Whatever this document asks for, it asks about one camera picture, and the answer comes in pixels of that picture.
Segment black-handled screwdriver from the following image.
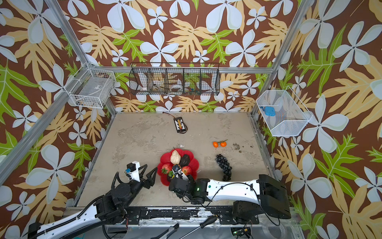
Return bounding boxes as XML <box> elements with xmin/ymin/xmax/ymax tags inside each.
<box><xmin>180</xmin><ymin>215</ymin><xmax>218</xmax><ymax>239</ymax></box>

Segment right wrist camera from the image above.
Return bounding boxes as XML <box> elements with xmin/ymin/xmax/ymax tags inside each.
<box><xmin>172</xmin><ymin>164</ymin><xmax>189</xmax><ymax>181</ymax></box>

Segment blue object in basket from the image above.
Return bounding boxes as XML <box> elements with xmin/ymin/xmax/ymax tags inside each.
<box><xmin>262</xmin><ymin>106</ymin><xmax>276</xmax><ymax>117</ymax></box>

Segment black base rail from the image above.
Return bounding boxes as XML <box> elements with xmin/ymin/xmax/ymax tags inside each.
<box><xmin>122</xmin><ymin>206</ymin><xmax>259</xmax><ymax>227</ymax></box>

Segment black wire basket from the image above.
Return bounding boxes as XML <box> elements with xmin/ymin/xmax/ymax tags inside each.
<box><xmin>127</xmin><ymin>62</ymin><xmax>221</xmax><ymax>96</ymax></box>

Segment red flower-shaped fruit bowl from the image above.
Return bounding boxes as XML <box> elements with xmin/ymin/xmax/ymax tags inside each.
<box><xmin>157</xmin><ymin>148</ymin><xmax>200</xmax><ymax>186</ymax></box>

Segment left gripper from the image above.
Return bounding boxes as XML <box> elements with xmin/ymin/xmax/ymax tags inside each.
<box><xmin>124</xmin><ymin>164</ymin><xmax>157</xmax><ymax>209</ymax></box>

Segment white wire basket right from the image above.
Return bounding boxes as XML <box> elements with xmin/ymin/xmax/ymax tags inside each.
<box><xmin>256</xmin><ymin>90</ymin><xmax>313</xmax><ymax>137</ymax></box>

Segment aluminium frame post back left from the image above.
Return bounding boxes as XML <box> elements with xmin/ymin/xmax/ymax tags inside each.
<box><xmin>46</xmin><ymin>1</ymin><xmax>116</xmax><ymax>116</ymax></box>

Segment dark avocado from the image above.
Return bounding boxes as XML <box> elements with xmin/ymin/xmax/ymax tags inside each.
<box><xmin>179</xmin><ymin>154</ymin><xmax>191</xmax><ymax>168</ymax></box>

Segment black grape bunch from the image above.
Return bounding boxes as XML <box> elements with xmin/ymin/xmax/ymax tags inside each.
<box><xmin>215</xmin><ymin>154</ymin><xmax>232</xmax><ymax>181</ymax></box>

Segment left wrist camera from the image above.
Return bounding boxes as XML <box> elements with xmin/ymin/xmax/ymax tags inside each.
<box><xmin>125</xmin><ymin>161</ymin><xmax>140</xmax><ymax>182</ymax></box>

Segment white wire basket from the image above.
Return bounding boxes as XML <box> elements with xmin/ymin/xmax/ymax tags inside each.
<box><xmin>256</xmin><ymin>90</ymin><xmax>313</xmax><ymax>137</ymax></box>
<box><xmin>66</xmin><ymin>67</ymin><xmax>116</xmax><ymax>109</ymax></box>

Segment aluminium frame post back right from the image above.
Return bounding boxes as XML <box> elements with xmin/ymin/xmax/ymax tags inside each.
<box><xmin>250</xmin><ymin>0</ymin><xmax>311</xmax><ymax>116</ymax></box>

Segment white wire basket left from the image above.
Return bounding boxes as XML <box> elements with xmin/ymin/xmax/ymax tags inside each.
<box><xmin>66</xmin><ymin>67</ymin><xmax>116</xmax><ymax>109</ymax></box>

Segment orange tangerines on twig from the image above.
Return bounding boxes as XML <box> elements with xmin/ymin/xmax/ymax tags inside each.
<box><xmin>212</xmin><ymin>140</ymin><xmax>227</xmax><ymax>148</ymax></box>

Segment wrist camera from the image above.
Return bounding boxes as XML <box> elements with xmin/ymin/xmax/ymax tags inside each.
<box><xmin>172</xmin><ymin>164</ymin><xmax>189</xmax><ymax>181</ymax></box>
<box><xmin>125</xmin><ymin>161</ymin><xmax>140</xmax><ymax>182</ymax></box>

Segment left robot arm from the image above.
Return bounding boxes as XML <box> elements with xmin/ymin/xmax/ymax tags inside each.
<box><xmin>27</xmin><ymin>164</ymin><xmax>158</xmax><ymax>239</ymax></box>

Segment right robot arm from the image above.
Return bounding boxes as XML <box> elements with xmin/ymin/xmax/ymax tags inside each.
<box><xmin>169</xmin><ymin>174</ymin><xmax>291</xmax><ymax>220</ymax></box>

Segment aluminium frame post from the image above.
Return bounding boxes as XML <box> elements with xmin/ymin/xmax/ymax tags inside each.
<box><xmin>250</xmin><ymin>0</ymin><xmax>311</xmax><ymax>116</ymax></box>
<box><xmin>46</xmin><ymin>1</ymin><xmax>116</xmax><ymax>116</ymax></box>

